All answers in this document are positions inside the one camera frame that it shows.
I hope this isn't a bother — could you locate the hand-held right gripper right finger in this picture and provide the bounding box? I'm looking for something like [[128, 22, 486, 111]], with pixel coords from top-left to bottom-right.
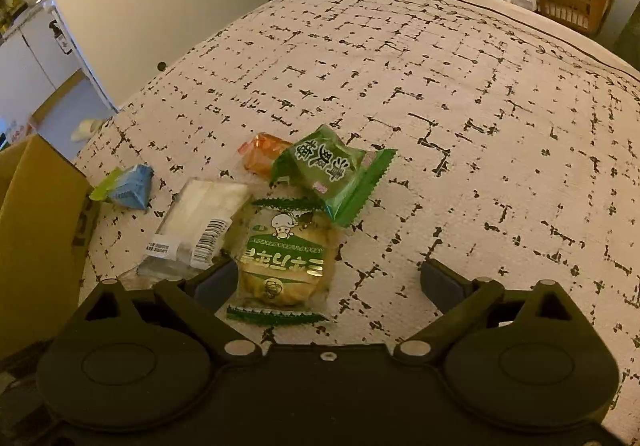
[[392, 259, 591, 359]]

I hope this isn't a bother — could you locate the clear green-edged pastry packet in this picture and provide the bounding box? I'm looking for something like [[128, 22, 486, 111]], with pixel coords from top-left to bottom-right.
[[222, 196, 346, 327]]

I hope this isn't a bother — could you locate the blue and green snack packet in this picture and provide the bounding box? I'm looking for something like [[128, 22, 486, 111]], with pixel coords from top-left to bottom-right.
[[90, 163, 155, 211]]

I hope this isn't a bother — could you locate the cream slipper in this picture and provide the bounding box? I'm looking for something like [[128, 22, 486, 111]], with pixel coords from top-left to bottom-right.
[[71, 119, 103, 141]]

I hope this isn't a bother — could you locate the orange snack packet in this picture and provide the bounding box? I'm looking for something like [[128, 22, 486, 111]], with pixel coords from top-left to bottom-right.
[[237, 132, 293, 174]]

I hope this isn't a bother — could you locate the brown cardboard box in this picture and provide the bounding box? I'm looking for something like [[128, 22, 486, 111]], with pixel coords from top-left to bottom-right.
[[0, 133, 103, 362]]

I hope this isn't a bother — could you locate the white kitchen cabinet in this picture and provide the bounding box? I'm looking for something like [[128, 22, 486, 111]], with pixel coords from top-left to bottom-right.
[[0, 29, 83, 119]]

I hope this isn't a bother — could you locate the orange plastic basket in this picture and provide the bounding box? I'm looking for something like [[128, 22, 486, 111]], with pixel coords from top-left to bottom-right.
[[530, 0, 613, 34]]

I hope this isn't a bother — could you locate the clear white barcode snack packet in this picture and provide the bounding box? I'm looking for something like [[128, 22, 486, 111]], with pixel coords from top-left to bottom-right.
[[136, 179, 251, 279]]

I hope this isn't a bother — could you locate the large green snack packet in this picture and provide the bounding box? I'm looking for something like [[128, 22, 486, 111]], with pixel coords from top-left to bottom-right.
[[270, 123, 397, 227]]

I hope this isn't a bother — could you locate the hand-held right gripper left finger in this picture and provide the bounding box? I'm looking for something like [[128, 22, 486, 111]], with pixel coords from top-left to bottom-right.
[[75, 259, 263, 359]]

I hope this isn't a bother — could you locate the black spray bottle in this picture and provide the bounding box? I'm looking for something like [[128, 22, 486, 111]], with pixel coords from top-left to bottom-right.
[[50, 20, 70, 54]]

